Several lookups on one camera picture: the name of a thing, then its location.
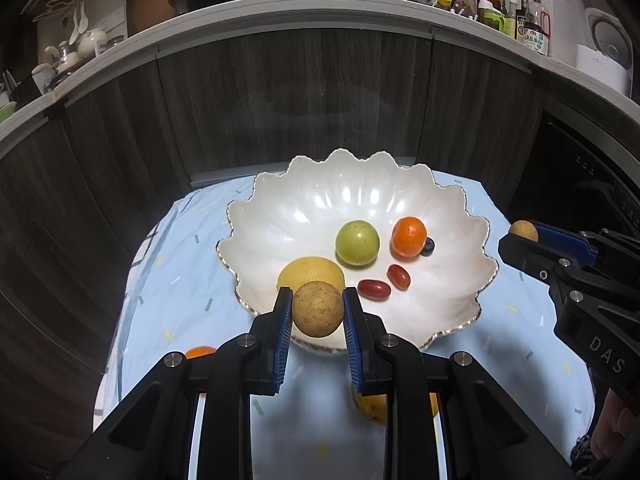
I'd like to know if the brown longan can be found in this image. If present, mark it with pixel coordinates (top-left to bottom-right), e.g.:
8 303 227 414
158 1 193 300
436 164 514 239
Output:
509 220 539 242
292 281 344 338

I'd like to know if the red grape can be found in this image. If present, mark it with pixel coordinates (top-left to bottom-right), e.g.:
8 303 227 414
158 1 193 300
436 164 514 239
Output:
357 278 392 301
386 264 411 290

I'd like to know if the small orange tangerine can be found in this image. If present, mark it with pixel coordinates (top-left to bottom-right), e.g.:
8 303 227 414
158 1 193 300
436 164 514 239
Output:
390 217 427 258

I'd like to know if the dark blueberry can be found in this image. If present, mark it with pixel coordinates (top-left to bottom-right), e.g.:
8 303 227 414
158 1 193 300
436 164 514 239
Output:
420 237 435 257

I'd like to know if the white kitchen countertop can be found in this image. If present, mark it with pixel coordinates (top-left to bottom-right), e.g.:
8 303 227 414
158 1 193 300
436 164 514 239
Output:
1 0 639 155

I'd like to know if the person right hand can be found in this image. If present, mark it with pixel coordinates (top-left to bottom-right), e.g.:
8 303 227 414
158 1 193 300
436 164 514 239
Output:
590 390 637 460

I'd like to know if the yellow mango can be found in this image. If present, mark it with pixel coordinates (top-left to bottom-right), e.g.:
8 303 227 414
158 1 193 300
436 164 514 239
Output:
351 391 442 426

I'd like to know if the yellow lemon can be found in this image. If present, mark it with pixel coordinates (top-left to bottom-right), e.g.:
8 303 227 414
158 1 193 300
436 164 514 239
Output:
277 256 345 292

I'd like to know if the large orange tangerine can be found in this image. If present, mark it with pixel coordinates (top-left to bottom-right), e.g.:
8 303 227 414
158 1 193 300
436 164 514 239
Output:
186 346 216 360

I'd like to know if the green round fruit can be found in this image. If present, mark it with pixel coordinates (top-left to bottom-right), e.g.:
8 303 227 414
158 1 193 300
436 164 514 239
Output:
335 220 380 266

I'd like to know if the light blue patterned tablecloth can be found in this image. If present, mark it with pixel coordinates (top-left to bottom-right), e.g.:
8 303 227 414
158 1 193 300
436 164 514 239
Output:
93 177 594 479

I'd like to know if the white scalloped ceramic bowl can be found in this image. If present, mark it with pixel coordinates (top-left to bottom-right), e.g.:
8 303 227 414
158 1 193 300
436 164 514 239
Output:
217 148 499 348

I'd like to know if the oil bottle white label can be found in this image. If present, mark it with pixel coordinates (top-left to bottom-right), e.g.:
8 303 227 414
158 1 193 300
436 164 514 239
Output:
523 0 551 56

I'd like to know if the white teapot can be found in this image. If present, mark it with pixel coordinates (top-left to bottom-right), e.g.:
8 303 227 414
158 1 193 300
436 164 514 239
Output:
77 27 107 60

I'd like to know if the green bowl on counter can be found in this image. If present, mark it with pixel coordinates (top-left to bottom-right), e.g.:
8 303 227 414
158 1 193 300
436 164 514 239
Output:
0 101 16 122

